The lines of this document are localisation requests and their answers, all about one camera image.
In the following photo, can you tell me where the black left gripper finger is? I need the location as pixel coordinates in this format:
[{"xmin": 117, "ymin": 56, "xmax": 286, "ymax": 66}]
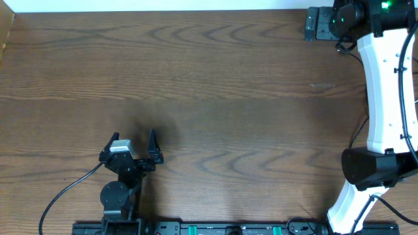
[
  {"xmin": 147, "ymin": 129, "xmax": 164, "ymax": 165},
  {"xmin": 99, "ymin": 132, "xmax": 120, "ymax": 163}
]

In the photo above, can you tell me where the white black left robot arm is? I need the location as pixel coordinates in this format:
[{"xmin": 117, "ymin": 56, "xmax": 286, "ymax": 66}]
[{"xmin": 99, "ymin": 130, "xmax": 164, "ymax": 234}]

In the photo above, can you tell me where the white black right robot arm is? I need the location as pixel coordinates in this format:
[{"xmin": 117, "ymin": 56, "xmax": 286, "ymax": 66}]
[{"xmin": 286, "ymin": 0, "xmax": 417, "ymax": 234}]

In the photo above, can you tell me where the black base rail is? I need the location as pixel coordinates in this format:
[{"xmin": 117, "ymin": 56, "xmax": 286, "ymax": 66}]
[{"xmin": 71, "ymin": 217, "xmax": 401, "ymax": 235}]

